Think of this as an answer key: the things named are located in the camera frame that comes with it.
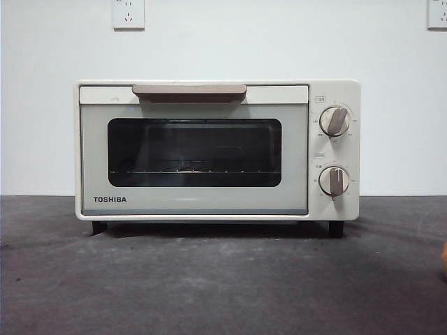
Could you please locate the glass oven door with handle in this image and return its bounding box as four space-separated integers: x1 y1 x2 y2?
79 84 309 216

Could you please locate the cream Toshiba toaster oven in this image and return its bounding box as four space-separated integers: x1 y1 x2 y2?
73 79 362 239

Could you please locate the cream timer knob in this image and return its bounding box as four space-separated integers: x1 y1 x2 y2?
319 165 351 202

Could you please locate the cream temperature knob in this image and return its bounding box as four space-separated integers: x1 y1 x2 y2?
320 106 352 137

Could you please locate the metal wire oven rack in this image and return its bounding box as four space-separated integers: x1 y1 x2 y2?
108 158 282 175

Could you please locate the white wall socket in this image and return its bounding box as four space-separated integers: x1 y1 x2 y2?
112 0 146 30
427 0 447 31

